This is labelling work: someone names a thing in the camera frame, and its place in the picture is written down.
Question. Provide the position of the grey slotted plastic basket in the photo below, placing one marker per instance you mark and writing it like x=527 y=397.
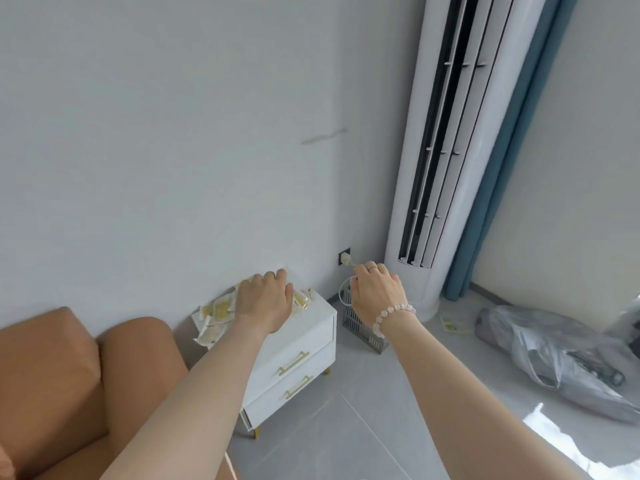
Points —
x=357 y=327

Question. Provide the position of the translucent plastic wrap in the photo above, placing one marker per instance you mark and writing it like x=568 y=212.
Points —
x=627 y=319

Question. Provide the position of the white two-drawer nightstand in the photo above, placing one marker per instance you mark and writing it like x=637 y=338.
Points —
x=300 y=339

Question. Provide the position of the white plug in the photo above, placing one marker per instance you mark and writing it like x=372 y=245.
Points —
x=347 y=258

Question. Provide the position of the blue curtain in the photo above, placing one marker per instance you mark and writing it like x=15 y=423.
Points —
x=500 y=184

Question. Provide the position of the grey plastic bag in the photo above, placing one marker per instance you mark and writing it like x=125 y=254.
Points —
x=545 y=354

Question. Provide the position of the orange sofa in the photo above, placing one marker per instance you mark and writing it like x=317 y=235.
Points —
x=55 y=384

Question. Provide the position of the dark wall socket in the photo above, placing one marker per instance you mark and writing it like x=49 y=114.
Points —
x=341 y=254

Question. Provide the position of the person's right forearm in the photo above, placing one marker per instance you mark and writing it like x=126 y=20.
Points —
x=450 y=394

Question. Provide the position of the white tower air conditioner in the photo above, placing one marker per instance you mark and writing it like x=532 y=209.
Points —
x=425 y=289

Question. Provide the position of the person's left thumb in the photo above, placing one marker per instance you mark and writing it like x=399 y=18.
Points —
x=289 y=292

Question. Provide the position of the person's left hand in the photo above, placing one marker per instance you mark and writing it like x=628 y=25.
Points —
x=262 y=302

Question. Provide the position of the person's right hand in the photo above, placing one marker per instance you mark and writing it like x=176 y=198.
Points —
x=377 y=292

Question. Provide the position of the small paper scrap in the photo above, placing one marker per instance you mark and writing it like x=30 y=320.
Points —
x=452 y=324

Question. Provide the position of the person's left forearm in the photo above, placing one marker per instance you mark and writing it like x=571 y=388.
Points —
x=200 y=394

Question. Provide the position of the person's right fingers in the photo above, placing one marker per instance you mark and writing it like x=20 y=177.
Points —
x=376 y=272

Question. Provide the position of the pile of yellow white packets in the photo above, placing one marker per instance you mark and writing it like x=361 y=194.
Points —
x=217 y=314

